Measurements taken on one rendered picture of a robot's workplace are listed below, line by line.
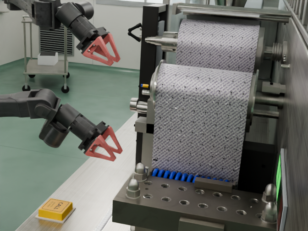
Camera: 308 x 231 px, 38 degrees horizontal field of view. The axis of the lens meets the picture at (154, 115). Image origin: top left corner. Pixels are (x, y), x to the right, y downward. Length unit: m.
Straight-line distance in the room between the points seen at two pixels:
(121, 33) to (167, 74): 5.91
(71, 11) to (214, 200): 0.62
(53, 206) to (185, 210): 0.39
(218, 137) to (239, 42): 0.32
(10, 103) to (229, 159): 0.60
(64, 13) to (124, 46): 5.84
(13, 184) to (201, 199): 2.49
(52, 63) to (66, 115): 4.94
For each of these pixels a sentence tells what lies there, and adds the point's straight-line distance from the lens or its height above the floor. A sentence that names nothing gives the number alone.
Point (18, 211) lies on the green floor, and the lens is 3.12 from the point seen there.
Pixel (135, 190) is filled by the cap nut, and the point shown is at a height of 1.05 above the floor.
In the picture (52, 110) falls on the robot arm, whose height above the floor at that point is 1.18.
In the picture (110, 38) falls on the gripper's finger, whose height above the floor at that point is 1.36.
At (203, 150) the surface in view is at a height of 1.11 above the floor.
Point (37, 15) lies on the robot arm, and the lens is 1.29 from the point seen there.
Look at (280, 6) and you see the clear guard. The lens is 2.13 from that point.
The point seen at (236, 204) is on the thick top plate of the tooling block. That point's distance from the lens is 1.10.
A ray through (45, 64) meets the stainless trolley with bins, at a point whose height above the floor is 0.27.
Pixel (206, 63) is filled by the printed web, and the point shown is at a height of 1.29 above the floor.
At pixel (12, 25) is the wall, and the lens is 7.38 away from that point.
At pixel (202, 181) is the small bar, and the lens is 1.15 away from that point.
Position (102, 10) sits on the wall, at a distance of 7.12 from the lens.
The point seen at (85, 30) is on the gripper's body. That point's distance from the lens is 1.23.
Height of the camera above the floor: 1.55
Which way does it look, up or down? 18 degrees down
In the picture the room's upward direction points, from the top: 4 degrees clockwise
